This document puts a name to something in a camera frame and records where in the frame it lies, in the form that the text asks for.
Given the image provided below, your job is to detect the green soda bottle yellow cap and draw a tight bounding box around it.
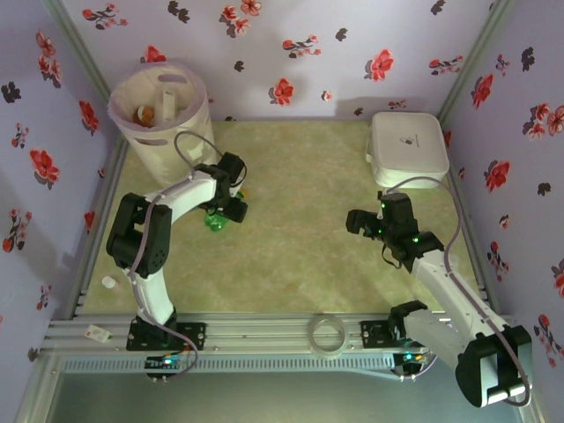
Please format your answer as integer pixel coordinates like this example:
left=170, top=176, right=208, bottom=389
left=203, top=189, right=250, bottom=233

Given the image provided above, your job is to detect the white bin with purple liner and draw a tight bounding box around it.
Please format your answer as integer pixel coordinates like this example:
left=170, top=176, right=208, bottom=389
left=107, top=61, right=218, bottom=189

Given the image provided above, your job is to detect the white lidded plastic container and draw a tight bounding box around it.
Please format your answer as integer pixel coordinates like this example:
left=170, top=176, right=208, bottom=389
left=365, top=111, right=450, bottom=190

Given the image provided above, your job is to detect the clear tape roll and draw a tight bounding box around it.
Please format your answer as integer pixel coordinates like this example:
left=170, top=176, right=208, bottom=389
left=308, top=313, right=348, bottom=353

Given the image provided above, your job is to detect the white paper tag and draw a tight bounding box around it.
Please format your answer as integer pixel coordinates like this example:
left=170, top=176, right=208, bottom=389
left=85, top=324, right=111, bottom=344

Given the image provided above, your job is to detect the right arm lilac cable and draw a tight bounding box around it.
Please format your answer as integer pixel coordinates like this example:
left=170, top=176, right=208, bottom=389
left=382, top=175, right=532, bottom=406

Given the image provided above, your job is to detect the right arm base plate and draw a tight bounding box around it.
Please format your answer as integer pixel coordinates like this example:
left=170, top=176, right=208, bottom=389
left=360, top=319, right=442, bottom=349

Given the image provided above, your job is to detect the aluminium frame rail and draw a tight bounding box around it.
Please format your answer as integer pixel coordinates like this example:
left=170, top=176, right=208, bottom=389
left=43, top=312, right=521, bottom=353

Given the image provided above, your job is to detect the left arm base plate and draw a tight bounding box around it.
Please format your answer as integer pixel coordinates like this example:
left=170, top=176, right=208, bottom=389
left=126, top=317, right=207, bottom=353

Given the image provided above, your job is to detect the slotted grey cable duct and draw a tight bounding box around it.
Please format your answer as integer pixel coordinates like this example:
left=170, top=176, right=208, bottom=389
left=59, top=355, right=397, bottom=374

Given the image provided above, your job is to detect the aluminium corner post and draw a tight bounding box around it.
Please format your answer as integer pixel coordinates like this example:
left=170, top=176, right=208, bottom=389
left=438, top=0, right=516, bottom=129
left=46, top=0, right=129, bottom=177

